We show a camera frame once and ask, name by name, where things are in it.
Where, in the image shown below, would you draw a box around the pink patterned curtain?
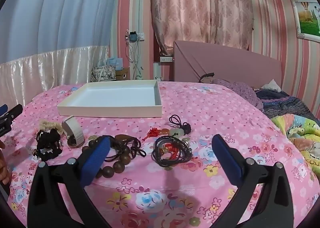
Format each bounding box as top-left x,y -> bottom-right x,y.
151,0 -> 253,56

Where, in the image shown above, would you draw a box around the person's left hand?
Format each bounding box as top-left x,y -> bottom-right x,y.
0,141 -> 11,185

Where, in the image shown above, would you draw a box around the white charging cables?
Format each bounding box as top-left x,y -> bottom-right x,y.
125,41 -> 143,79

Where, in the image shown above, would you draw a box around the pink floral bedsheet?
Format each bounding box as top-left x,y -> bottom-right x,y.
4,80 -> 316,228

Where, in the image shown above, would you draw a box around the black hair claw clip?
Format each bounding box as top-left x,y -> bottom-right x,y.
33,128 -> 63,162

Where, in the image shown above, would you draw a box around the wall socket with charger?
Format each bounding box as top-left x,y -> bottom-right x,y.
125,31 -> 145,43

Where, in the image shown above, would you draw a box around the framed landscape picture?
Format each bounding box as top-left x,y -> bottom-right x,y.
291,0 -> 319,42

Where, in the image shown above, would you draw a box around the white shallow cardboard tray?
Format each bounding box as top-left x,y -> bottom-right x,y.
57,80 -> 162,118

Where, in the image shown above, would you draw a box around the brown cardboard box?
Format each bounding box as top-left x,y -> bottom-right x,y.
116,67 -> 130,80

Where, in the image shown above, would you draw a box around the brown wooden bead bracelet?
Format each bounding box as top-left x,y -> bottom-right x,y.
81,135 -> 133,179

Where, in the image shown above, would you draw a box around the blue sheer curtain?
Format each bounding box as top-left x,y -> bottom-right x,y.
1,0 -> 115,63

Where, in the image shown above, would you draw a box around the colourful cartoon blanket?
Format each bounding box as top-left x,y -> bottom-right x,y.
271,114 -> 319,178

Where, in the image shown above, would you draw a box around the light blue gift bag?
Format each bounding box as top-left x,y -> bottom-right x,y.
106,58 -> 124,71

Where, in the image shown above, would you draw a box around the white power strip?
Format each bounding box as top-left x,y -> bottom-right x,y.
159,56 -> 173,63

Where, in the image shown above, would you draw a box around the beige scrunchie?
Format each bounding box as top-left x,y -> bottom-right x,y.
39,119 -> 63,135

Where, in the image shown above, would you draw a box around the white tissue cloth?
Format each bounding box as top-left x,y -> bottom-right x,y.
261,79 -> 281,92

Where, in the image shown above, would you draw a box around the cream satin drape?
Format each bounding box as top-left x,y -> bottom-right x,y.
1,46 -> 109,108

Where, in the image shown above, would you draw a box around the purple dotted pillow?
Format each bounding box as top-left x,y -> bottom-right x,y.
212,79 -> 264,112

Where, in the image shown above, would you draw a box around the dark knitted blanket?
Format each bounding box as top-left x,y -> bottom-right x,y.
255,89 -> 319,125

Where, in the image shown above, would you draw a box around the black cord knot charm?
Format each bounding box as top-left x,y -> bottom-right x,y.
169,115 -> 191,135

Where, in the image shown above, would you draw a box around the pink padded headboard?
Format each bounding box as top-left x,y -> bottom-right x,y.
173,41 -> 282,88

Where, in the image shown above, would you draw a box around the brown bag black strap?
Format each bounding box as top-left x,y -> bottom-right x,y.
198,72 -> 215,84

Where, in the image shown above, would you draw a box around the black cord bundle red charm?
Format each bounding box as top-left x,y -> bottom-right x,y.
151,136 -> 193,168

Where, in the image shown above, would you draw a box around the black white patterned tote bag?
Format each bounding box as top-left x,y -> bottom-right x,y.
91,59 -> 116,82

